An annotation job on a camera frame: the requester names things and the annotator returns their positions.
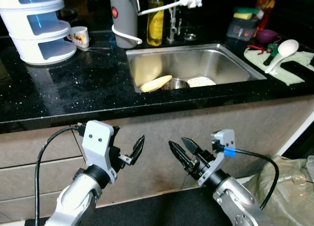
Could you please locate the white plastic ladle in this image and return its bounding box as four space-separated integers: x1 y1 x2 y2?
265 39 300 75

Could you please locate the red orange figurine bottle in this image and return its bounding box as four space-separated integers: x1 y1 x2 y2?
255 0 276 32

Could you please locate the greenish plastic sack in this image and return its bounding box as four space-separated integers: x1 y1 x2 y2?
245 155 314 226

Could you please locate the yellow green sponge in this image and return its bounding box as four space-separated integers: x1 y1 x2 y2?
233 7 260 20

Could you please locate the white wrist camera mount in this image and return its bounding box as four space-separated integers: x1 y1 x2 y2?
210 129 236 173
81 120 119 183

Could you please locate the grey water filter jug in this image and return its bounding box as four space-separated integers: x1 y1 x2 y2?
108 0 139 49

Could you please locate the yellow liquid bottle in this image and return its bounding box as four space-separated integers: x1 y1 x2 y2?
146 0 164 47

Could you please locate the white water hose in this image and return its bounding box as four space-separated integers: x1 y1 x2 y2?
114 0 192 46

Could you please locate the grey kitchen base cabinet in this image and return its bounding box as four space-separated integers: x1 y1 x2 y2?
0 95 314 222

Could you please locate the red handled utensil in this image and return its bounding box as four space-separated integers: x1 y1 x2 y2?
247 44 268 52

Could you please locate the steel spoon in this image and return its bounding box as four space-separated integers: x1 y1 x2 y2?
88 46 113 52

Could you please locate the clear sponge holder box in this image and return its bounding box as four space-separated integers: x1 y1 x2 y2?
227 17 260 41

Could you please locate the green black handled tool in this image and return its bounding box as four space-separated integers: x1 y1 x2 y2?
262 43 280 67

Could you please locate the stainless steel sink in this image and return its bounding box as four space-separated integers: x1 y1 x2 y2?
126 43 268 93

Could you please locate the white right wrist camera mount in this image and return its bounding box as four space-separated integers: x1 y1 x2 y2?
210 129 236 173

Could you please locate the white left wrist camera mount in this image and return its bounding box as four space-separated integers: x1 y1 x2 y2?
81 120 119 183

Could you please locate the black floor mat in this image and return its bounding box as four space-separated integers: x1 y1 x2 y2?
81 187 231 226

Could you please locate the white printed mug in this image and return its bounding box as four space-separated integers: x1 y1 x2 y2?
69 26 90 49

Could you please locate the yellow plate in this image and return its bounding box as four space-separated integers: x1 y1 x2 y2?
140 75 173 93

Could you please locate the steel faucet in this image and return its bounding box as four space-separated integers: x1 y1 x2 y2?
167 0 182 44

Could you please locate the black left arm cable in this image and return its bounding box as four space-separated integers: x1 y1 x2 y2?
34 124 85 226

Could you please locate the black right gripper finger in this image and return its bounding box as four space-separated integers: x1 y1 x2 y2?
180 137 203 157
168 141 196 177

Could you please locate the light green cloth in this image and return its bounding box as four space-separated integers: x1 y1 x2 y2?
244 45 314 86

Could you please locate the white three-tier storage rack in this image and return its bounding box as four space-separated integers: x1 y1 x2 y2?
0 0 78 66

